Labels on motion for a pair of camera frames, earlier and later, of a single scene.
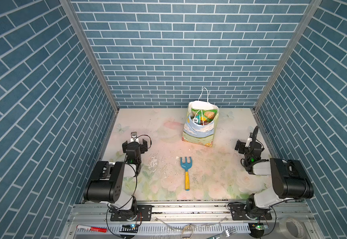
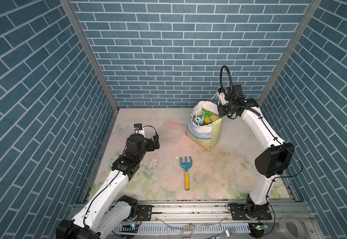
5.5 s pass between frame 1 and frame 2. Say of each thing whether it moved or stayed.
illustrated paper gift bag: moved
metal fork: stayed
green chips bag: moved
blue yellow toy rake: stayed
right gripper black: moved
